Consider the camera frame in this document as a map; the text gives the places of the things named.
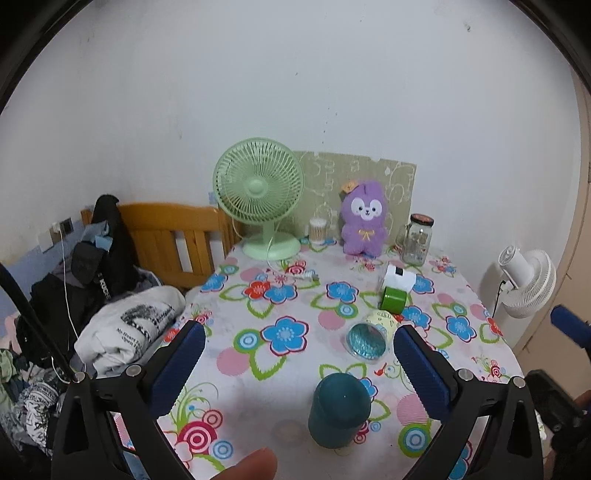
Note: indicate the purple plush toy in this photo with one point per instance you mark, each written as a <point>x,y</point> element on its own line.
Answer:
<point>364,217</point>

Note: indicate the small tube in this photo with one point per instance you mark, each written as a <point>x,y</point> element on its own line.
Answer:
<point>302,276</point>

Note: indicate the dark clothes pile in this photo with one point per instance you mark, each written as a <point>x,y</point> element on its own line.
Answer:
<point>51,295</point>

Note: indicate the green patterned wall panel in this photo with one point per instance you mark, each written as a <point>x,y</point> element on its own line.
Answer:
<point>323,184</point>

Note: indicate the green cup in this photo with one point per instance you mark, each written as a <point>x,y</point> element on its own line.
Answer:
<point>392,299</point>

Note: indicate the white standing fan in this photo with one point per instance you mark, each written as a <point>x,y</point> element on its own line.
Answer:
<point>526,286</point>

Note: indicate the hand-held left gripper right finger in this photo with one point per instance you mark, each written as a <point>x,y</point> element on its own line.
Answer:
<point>421,369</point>

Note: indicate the wooden bed headboard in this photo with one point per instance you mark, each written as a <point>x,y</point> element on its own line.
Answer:
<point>157,226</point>

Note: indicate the small white box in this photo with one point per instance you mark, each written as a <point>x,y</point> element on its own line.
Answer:
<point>399,276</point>

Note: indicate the glass jar with lid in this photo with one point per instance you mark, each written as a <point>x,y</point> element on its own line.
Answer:
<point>417,240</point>

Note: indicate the clear cup with teal foil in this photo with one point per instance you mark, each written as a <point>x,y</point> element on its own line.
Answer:
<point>367,339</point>

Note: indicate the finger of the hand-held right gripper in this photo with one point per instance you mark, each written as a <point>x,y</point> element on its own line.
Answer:
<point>567,321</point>

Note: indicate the black pole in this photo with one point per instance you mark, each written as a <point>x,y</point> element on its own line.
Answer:
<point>32,314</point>

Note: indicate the black jacket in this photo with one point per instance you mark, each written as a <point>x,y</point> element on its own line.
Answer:
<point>113,240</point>

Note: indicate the white printed garment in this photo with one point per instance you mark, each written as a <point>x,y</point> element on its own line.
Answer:
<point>134,318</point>

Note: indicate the green desk fan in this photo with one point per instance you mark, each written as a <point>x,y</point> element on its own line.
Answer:
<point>256,184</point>

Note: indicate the beige door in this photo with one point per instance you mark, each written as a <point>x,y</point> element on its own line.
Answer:
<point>572,230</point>

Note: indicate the dark teal cup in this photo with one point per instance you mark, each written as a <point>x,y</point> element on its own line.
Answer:
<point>339,410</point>

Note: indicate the patterned cloth pile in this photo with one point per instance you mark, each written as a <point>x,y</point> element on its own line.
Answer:
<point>32,406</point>

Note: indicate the cotton swab container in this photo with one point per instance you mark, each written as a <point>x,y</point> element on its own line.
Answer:
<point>317,231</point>

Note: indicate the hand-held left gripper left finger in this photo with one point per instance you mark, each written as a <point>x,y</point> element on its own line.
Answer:
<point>178,364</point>

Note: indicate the wall socket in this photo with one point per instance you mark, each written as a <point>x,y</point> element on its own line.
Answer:
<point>66,225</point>

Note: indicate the floral tablecloth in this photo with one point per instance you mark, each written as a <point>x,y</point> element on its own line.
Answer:
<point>277,369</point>

